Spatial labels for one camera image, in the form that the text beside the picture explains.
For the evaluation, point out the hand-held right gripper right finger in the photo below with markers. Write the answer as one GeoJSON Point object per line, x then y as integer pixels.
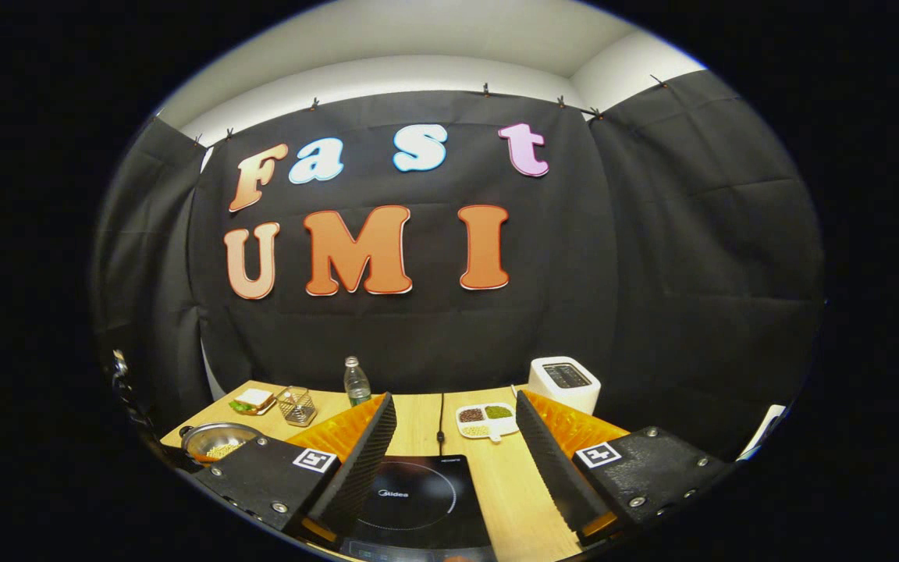
{"type": "Point", "coordinates": [555, 468]}

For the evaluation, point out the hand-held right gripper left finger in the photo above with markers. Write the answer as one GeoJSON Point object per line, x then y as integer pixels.
{"type": "Point", "coordinates": [360, 468]}

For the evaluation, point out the black induction cooktop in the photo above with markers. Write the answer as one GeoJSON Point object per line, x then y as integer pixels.
{"type": "Point", "coordinates": [426, 507]}

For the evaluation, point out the clear plastic water bottle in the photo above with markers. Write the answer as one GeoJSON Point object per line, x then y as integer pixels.
{"type": "Point", "coordinates": [356, 386]}

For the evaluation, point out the white divided dish of beans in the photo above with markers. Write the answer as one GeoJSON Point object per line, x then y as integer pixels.
{"type": "Point", "coordinates": [487, 420]}

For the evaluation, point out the white toaster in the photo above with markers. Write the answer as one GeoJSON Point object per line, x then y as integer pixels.
{"type": "Point", "coordinates": [566, 382]}

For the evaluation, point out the pile of soybeans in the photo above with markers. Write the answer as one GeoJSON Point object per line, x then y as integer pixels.
{"type": "Point", "coordinates": [223, 450]}

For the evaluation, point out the sandwich with lettuce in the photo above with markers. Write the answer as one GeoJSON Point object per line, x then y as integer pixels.
{"type": "Point", "coordinates": [253, 401]}

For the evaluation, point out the black backdrop cloth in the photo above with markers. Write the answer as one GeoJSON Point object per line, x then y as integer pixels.
{"type": "Point", "coordinates": [434, 328]}

